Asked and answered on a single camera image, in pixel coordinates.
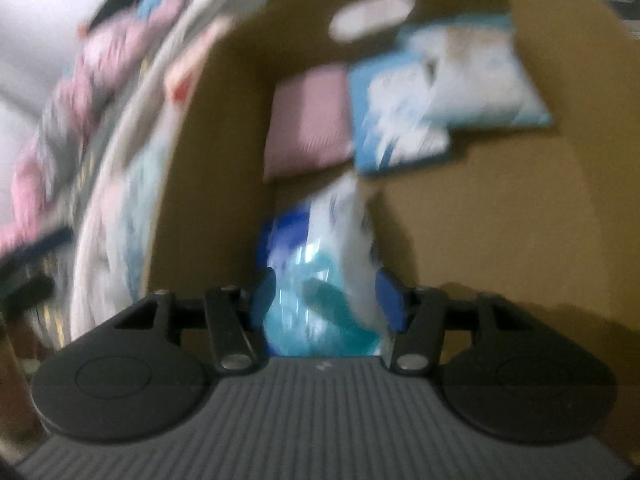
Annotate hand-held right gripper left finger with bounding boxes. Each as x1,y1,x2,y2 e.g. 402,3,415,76
114,267,278,373

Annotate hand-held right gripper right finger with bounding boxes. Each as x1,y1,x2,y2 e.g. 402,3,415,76
375,267,526,376

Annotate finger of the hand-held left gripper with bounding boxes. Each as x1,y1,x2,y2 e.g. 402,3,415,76
0,271,56,315

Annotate teal packet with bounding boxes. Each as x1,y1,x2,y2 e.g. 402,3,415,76
257,175,396,358

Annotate large cardboard box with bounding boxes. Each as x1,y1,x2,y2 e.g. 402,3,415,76
145,0,640,461

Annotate pale blue tissue packet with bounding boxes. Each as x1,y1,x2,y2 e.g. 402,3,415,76
400,15,553,131

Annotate large white plastic bag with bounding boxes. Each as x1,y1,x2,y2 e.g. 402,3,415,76
70,145,171,341

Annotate pink floral duvet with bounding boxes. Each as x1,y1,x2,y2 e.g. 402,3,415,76
0,10,201,251

